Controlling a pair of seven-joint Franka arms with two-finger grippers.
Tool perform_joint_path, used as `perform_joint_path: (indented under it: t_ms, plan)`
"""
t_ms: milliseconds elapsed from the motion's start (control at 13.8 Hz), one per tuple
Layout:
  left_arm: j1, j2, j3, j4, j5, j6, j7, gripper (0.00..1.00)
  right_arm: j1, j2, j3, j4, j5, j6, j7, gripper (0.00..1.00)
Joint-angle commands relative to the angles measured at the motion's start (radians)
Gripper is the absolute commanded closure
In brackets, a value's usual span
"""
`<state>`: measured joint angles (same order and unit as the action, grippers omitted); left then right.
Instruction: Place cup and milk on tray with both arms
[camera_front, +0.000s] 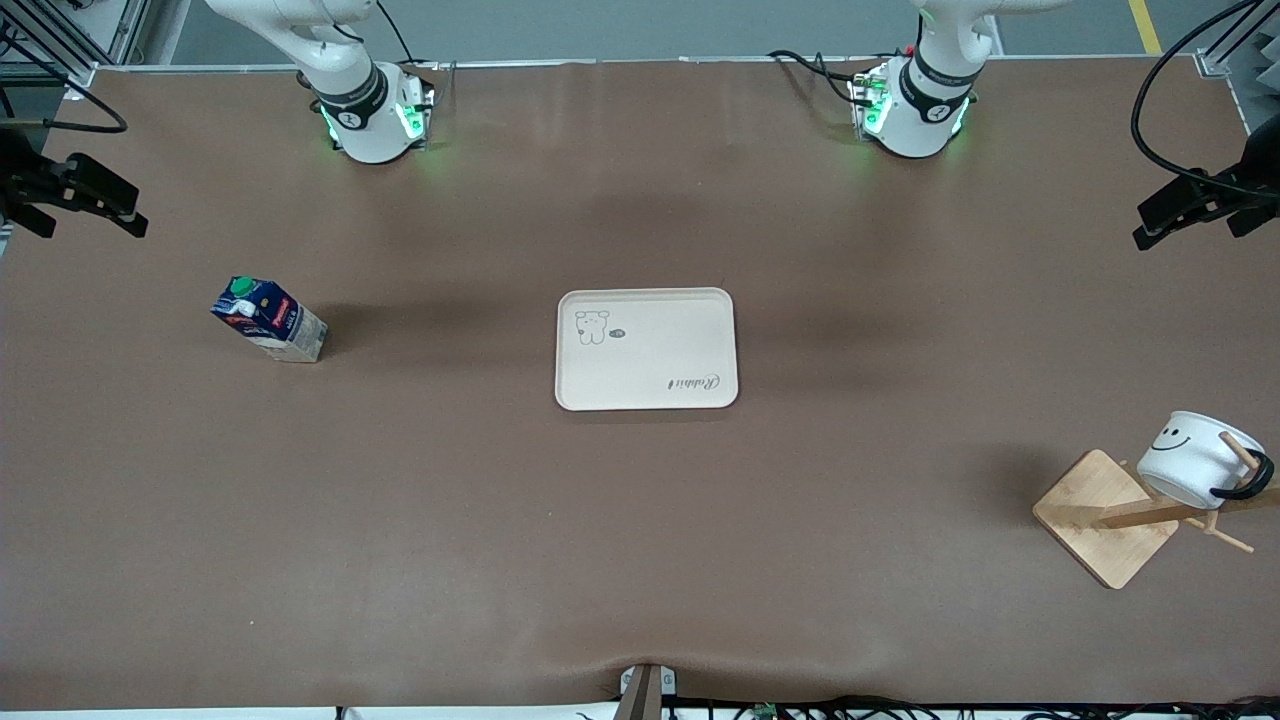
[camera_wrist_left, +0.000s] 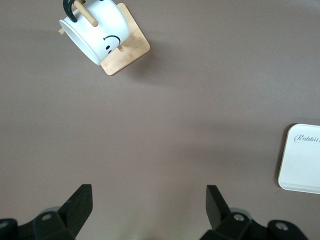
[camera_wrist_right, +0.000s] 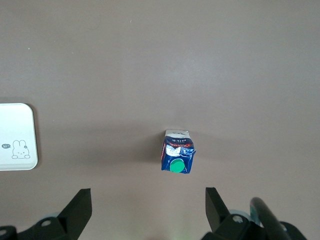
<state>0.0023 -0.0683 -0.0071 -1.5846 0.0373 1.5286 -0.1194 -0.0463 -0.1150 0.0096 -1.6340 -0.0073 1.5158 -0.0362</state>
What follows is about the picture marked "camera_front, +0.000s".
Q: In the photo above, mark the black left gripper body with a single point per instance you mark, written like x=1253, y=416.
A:
x=1243, y=188

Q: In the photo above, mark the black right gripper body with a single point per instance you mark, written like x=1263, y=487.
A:
x=22, y=178

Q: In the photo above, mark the blue milk carton green cap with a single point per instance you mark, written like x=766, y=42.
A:
x=275, y=325

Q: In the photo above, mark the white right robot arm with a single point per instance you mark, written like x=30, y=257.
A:
x=372, y=120

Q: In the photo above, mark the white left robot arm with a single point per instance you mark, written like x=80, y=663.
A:
x=915, y=120

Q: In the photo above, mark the wooden cup rack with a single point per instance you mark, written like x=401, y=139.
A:
x=1100, y=520

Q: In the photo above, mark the beige plastic tray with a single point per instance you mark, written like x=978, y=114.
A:
x=650, y=370

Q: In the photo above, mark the brown table mat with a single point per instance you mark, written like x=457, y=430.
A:
x=640, y=550

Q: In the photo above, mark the aluminium frame profile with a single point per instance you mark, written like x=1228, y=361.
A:
x=110, y=40
x=1215, y=62

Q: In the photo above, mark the grey metal clamp bracket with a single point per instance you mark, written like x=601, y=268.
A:
x=668, y=682

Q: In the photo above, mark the brown camera pole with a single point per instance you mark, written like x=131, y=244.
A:
x=640, y=700

